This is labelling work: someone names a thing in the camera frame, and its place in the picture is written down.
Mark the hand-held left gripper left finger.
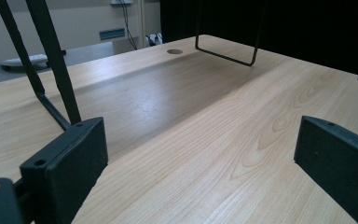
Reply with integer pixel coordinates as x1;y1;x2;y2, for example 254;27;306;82
19;117;109;224

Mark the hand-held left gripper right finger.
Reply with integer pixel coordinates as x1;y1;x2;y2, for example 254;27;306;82
293;115;358;224

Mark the black shelf with wire legs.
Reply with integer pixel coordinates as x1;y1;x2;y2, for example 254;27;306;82
0;0;269;132

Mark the white round floor device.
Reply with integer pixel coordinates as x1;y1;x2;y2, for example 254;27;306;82
0;53;49;68

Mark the black curtain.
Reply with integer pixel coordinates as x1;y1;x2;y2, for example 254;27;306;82
159;0;358;79

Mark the beige wooden counter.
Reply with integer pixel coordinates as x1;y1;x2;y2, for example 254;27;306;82
0;0;161;64

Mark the black and white small object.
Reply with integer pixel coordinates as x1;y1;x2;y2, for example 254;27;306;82
145;32;163;48

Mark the black socket cable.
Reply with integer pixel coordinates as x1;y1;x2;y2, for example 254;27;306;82
119;2;139;50

